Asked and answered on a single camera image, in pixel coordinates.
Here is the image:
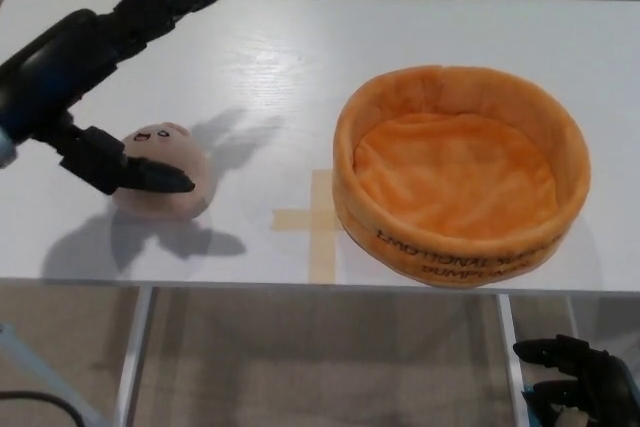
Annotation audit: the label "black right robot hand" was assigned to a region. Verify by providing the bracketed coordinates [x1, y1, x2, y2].
[513, 334, 640, 427]

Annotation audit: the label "orange plush round basket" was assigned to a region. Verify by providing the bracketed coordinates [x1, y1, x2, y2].
[332, 64, 592, 289]

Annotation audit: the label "pink round plush toy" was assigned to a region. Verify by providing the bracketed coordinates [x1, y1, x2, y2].
[110, 119, 210, 221]

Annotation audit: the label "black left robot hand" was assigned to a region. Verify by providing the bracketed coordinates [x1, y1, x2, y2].
[0, 0, 232, 197]

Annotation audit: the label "beige masking tape cross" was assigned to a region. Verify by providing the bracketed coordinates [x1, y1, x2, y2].
[272, 169, 346, 284]

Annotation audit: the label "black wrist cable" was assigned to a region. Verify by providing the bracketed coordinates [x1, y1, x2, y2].
[0, 389, 87, 427]

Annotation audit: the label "white table leg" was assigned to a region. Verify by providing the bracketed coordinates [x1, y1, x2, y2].
[497, 294, 527, 427]
[115, 286, 157, 427]

